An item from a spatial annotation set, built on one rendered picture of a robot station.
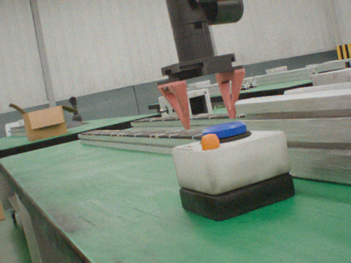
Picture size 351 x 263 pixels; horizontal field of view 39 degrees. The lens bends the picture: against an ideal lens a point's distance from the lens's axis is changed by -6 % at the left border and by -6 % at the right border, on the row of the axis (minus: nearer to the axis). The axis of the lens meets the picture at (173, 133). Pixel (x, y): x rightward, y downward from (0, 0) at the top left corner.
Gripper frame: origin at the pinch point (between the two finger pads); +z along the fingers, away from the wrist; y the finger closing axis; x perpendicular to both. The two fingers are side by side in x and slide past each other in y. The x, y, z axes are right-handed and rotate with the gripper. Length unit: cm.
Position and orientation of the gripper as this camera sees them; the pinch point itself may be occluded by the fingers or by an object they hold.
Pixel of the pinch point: (209, 118)
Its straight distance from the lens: 79.4
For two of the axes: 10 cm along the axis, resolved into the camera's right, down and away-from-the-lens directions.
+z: 2.1, 9.7, 0.9
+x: -3.6, -0.1, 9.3
